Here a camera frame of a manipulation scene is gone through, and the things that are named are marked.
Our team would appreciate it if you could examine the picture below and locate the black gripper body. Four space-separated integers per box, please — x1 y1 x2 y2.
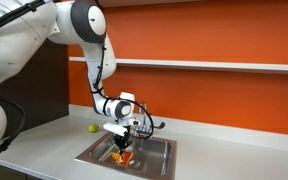
113 135 132 150

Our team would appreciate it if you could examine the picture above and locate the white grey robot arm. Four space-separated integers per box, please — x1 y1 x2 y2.
0 0 131 153

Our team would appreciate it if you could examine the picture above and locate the stainless steel sink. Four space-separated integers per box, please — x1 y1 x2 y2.
76 132 177 180

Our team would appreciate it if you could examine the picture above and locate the chrome faucet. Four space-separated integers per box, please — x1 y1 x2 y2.
135 102 165 134

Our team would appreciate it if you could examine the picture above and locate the green lime fruit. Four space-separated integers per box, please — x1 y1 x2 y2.
87 124 99 133

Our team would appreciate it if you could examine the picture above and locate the dark brown tall cabinet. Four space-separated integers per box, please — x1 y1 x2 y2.
0 40 69 131

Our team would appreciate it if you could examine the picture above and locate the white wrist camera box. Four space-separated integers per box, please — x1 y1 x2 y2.
103 122 127 136

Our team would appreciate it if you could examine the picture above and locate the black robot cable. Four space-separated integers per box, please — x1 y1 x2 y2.
89 44 155 140

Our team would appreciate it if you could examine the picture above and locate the white lower wall shelf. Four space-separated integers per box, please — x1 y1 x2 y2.
68 56 288 75

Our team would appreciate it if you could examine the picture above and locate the white wall shelf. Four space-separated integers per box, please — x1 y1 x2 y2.
98 0 203 8
68 56 288 75

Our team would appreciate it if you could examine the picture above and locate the white upper wall shelf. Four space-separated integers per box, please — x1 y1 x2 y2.
98 0 203 8

